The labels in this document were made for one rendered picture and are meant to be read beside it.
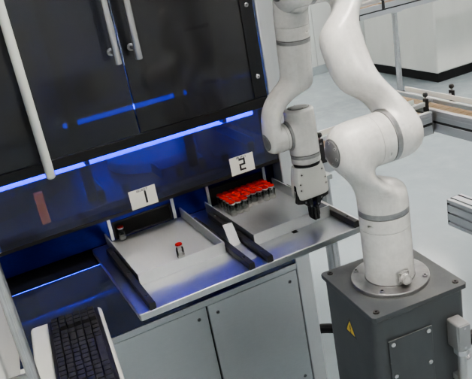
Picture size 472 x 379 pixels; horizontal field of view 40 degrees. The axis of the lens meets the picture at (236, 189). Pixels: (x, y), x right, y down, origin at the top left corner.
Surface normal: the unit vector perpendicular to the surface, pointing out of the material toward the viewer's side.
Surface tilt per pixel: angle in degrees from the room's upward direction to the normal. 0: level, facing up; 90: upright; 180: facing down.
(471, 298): 0
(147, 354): 90
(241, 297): 90
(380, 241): 90
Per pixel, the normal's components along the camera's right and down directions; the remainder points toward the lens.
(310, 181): 0.38, 0.26
